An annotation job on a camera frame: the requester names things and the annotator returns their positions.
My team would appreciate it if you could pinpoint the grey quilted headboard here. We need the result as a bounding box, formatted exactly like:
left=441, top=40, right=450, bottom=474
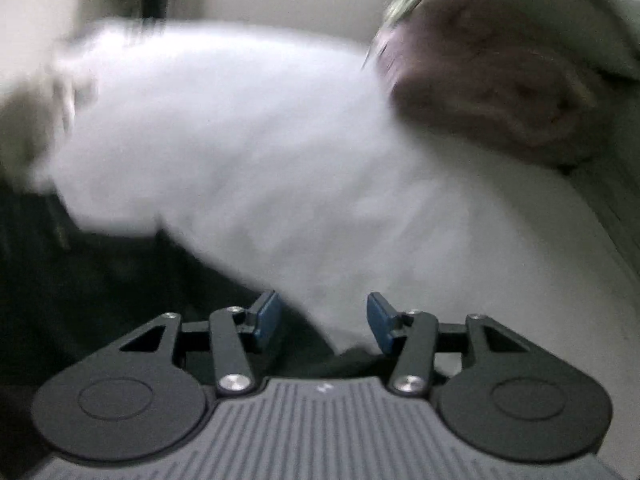
left=565, top=0, right=640, bottom=266

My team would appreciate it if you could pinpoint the white plush dog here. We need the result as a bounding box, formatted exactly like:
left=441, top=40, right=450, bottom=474
left=0, top=35, right=97, bottom=188

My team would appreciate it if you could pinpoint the black garment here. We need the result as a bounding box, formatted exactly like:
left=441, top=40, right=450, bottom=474
left=0, top=180, right=396, bottom=480

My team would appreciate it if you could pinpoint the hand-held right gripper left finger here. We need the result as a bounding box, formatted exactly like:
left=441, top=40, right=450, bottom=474
left=118, top=290, right=281, bottom=397

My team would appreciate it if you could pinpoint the pinkish grey pillow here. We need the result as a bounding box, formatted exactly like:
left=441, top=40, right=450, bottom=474
left=500, top=0, right=640, bottom=82

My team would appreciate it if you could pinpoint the bed with grey sheet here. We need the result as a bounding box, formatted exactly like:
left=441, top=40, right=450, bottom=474
left=0, top=19, right=640, bottom=480

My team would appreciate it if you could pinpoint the pink folded quilt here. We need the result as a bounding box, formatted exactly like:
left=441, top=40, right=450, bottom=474
left=375, top=0, right=617, bottom=172

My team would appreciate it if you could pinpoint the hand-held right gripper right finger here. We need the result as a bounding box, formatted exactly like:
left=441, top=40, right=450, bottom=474
left=366, top=291, right=534, bottom=397

